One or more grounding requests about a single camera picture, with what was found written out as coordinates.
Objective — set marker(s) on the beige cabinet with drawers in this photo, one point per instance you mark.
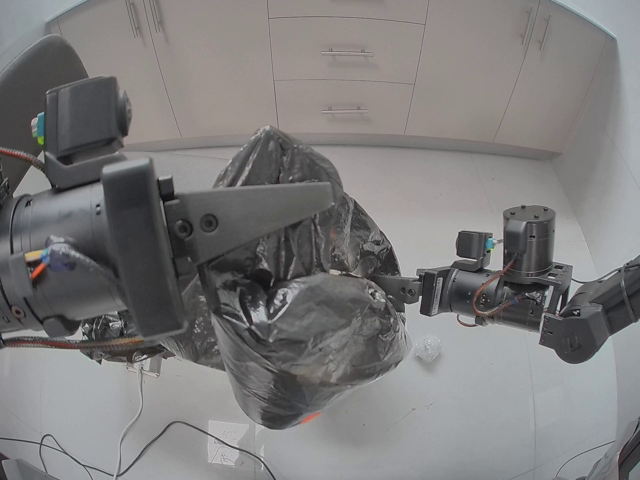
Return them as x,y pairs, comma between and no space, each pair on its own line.
345,33

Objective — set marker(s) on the black plastic bag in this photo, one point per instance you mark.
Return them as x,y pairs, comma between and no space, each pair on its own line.
310,328

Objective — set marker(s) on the crumpled clear wrapper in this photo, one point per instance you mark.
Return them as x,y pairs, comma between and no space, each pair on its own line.
427,348

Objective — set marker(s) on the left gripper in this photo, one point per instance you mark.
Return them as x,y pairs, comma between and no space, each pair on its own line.
135,248

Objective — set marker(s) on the grey chair with white legs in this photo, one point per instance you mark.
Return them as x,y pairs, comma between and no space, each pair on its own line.
45,68

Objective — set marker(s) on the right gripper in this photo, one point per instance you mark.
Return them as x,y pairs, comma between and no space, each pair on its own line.
465,293

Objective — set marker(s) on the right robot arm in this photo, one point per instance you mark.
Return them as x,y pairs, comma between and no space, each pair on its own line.
530,238

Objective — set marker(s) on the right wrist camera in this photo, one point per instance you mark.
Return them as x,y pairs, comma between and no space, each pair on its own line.
470,245

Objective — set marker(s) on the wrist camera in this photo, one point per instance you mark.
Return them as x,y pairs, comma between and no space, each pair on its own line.
470,245
80,118

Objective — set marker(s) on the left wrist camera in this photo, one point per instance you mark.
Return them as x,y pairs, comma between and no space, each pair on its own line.
80,118

